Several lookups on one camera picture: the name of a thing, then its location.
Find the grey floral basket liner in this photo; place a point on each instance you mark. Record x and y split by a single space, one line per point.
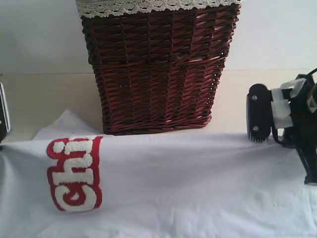
106 8

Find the dark brown wicker basket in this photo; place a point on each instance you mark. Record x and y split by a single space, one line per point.
159 71

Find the white t-shirt with red lettering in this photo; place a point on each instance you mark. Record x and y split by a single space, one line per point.
71 182

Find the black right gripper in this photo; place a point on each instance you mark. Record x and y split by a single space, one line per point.
303 106

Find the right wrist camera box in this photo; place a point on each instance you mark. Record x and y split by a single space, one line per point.
260 124

